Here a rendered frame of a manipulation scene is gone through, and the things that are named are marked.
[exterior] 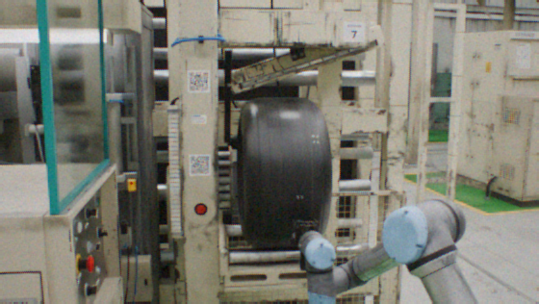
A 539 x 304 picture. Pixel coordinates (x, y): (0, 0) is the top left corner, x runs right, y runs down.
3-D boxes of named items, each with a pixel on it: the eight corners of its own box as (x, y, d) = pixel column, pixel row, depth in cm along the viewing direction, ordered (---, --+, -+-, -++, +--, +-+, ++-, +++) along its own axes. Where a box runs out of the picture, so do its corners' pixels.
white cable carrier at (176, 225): (171, 238, 181) (167, 105, 173) (172, 233, 185) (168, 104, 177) (184, 238, 181) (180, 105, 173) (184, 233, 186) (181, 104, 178)
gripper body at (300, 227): (315, 217, 160) (323, 225, 148) (315, 244, 161) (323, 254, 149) (291, 218, 159) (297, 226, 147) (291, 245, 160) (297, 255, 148)
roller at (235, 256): (225, 259, 180) (226, 266, 176) (225, 247, 179) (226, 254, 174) (321, 255, 184) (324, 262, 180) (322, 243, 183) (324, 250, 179)
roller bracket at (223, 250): (219, 276, 172) (219, 249, 170) (217, 238, 211) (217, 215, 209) (229, 276, 173) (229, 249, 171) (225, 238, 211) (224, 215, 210)
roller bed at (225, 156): (188, 219, 219) (186, 152, 214) (189, 210, 234) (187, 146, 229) (233, 217, 222) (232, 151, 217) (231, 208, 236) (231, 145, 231)
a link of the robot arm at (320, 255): (309, 275, 133) (307, 243, 132) (301, 264, 143) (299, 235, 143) (338, 271, 133) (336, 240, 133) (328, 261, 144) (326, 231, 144)
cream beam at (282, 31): (219, 46, 195) (218, 8, 193) (218, 48, 220) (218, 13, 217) (371, 48, 202) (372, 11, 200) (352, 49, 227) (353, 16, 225)
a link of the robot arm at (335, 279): (350, 301, 141) (347, 263, 140) (321, 313, 134) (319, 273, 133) (331, 295, 147) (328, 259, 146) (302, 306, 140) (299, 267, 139)
